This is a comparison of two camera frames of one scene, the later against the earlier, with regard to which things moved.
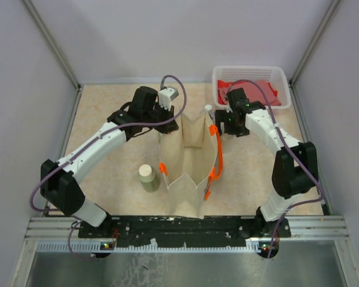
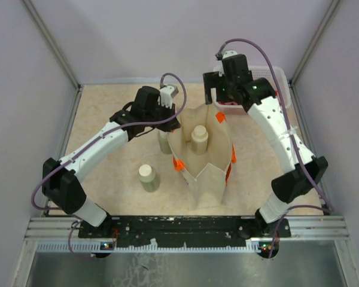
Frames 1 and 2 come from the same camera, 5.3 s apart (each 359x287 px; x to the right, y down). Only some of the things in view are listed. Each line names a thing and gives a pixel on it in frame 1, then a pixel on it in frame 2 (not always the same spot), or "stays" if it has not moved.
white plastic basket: (277, 75) stays
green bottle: (209, 108) → (200, 140)
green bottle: (147, 176) stays
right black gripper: (221, 116) → (213, 80)
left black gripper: (169, 127) stays
